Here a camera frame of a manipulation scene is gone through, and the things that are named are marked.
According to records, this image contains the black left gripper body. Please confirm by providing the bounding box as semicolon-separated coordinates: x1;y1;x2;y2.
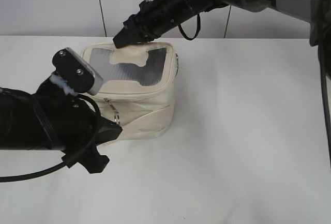
32;78;101;156

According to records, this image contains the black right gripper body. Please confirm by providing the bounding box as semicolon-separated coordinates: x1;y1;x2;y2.
124;0;186;40

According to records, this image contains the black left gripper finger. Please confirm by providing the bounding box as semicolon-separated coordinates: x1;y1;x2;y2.
62;145;110;174
92;117;123;146

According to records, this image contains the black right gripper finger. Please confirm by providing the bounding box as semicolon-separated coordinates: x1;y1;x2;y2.
113;26;154;48

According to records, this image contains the cream canvas zipper bag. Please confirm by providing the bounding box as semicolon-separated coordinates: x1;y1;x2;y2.
81;42;178;141

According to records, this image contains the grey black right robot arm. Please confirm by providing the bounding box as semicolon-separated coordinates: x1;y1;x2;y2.
113;0;330;74

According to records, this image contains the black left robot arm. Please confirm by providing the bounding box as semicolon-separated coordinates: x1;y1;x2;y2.
1;79;123;174

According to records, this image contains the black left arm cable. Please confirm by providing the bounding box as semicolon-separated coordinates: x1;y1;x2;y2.
0;93;103;183

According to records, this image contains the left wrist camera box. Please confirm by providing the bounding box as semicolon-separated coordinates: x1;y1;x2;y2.
52;48;103;96

